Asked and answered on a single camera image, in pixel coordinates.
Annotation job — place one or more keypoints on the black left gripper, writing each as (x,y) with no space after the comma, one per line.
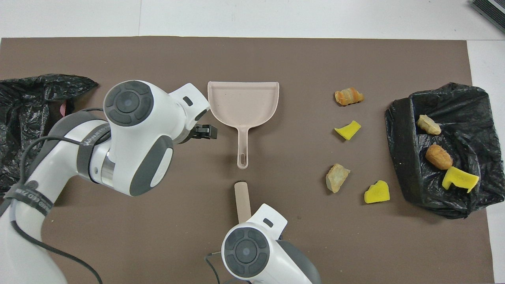
(205,132)

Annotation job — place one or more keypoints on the beige plastic dustpan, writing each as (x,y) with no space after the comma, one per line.
(242,102)

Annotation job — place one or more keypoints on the beige brush with black bristles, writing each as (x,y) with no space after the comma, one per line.
(242,201)

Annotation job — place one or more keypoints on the pale greenish pastry chunk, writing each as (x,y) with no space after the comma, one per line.
(336,178)

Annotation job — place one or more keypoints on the wedge yellow sponge piece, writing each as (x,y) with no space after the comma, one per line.
(349,131)

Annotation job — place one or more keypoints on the orange striped croissant piece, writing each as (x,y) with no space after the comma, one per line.
(349,96)

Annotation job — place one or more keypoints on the blocky yellow sponge piece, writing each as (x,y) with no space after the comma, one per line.
(377,193)

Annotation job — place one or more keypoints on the pale crumbly bread chunk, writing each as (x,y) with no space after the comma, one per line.
(429,125)

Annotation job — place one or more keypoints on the brown oval bread roll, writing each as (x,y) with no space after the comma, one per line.
(438,157)

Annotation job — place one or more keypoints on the notched yellow sponge piece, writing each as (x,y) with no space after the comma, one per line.
(457,179)

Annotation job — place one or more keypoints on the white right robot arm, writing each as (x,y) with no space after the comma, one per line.
(246,252)

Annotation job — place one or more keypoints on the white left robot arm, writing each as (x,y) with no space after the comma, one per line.
(134,130)

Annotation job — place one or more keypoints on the black bag lined trash bin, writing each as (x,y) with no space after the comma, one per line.
(23,102)
(402,157)

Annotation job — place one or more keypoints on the pink scalloped liner edge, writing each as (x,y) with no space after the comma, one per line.
(63,108)

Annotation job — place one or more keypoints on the brown paper table mat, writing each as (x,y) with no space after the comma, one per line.
(355,244)

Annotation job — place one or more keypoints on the dark ribbed panel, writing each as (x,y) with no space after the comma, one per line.
(493,10)

